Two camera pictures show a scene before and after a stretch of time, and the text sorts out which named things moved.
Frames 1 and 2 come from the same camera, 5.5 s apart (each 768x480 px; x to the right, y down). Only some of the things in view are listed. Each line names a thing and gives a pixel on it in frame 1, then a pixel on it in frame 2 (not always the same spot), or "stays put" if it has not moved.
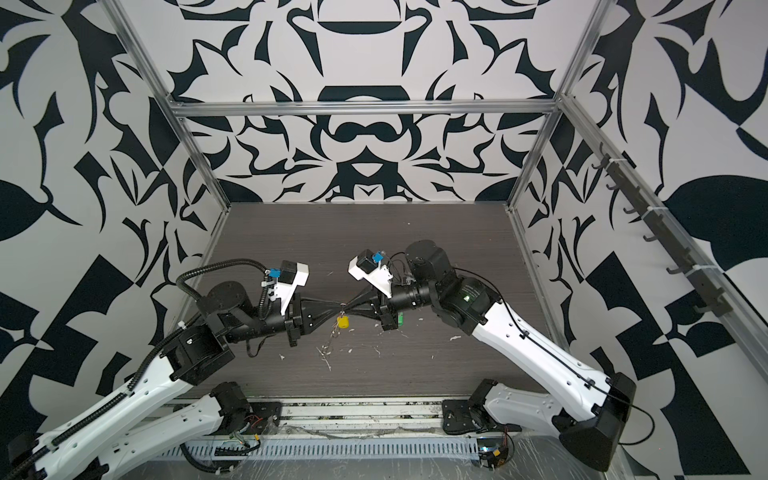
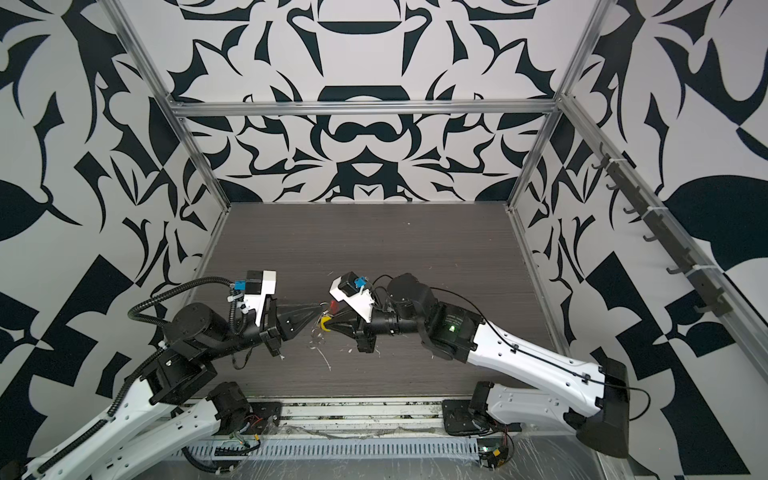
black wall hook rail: (713, 297) stays put
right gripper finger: (370, 311) to (345, 328)
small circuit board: (492, 452) stays put
